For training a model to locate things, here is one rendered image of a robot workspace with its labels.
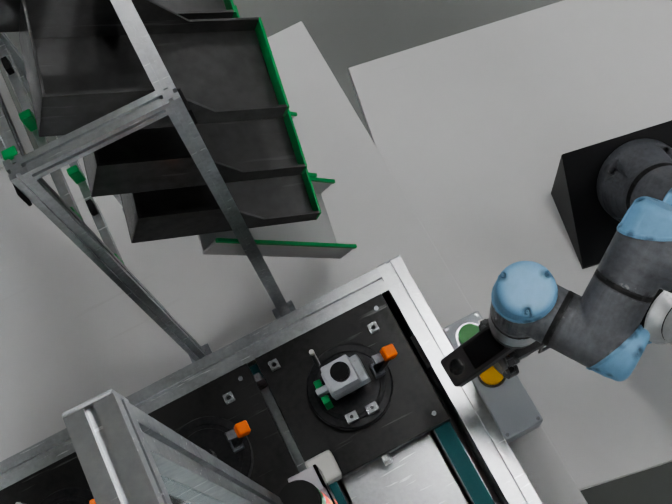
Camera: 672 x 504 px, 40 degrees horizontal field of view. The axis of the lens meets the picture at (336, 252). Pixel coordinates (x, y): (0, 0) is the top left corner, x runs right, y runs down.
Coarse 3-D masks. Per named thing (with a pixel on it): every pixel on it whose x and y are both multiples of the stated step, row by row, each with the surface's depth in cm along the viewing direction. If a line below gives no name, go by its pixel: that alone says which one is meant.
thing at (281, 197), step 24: (144, 192) 133; (168, 192) 134; (192, 192) 135; (240, 192) 138; (264, 192) 139; (288, 192) 141; (312, 192) 140; (144, 216) 123; (168, 216) 125; (192, 216) 127; (216, 216) 129; (264, 216) 137; (288, 216) 136; (312, 216) 139; (144, 240) 129
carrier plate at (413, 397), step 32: (352, 320) 157; (384, 320) 156; (288, 352) 156; (320, 352) 156; (288, 384) 154; (416, 384) 152; (288, 416) 152; (384, 416) 151; (416, 416) 150; (448, 416) 150; (320, 448) 150; (352, 448) 150; (384, 448) 149
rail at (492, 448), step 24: (384, 264) 161; (408, 288) 159; (408, 312) 157; (408, 336) 166; (432, 336) 156; (432, 360) 154; (456, 408) 151; (480, 408) 151; (480, 432) 149; (480, 456) 151; (504, 456) 148; (504, 480) 146; (528, 480) 146
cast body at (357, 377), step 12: (336, 360) 142; (348, 360) 142; (360, 360) 147; (324, 372) 142; (336, 372) 141; (348, 372) 140; (360, 372) 144; (336, 384) 141; (348, 384) 141; (360, 384) 144; (336, 396) 144
